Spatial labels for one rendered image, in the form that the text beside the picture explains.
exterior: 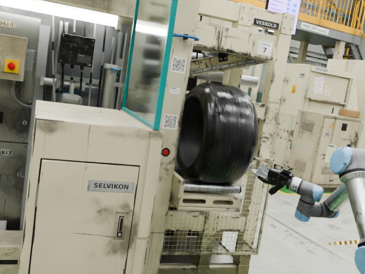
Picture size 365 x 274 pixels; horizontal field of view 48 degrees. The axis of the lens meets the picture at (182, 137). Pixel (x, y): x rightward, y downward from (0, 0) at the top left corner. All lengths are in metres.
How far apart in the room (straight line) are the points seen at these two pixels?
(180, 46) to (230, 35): 0.48
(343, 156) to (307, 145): 5.04
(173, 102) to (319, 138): 4.81
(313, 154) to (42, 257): 5.72
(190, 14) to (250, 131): 0.66
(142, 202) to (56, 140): 0.34
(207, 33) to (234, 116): 0.60
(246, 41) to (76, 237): 1.62
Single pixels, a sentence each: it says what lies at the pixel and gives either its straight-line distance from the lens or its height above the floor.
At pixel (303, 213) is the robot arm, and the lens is 2.12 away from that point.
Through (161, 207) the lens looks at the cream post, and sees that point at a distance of 2.22.
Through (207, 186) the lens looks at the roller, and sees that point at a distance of 2.18.
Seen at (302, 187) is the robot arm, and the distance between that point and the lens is 2.08.
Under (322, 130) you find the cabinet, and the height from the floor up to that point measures 0.99.
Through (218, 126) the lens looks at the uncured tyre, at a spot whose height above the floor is 1.24.
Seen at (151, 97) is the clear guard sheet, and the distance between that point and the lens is 1.43.
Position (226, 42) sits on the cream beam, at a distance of 2.49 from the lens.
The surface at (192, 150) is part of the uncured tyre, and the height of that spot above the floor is 1.03.
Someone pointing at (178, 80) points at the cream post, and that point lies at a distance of 2.11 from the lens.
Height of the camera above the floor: 1.44
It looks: 8 degrees down
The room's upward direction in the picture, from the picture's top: 9 degrees clockwise
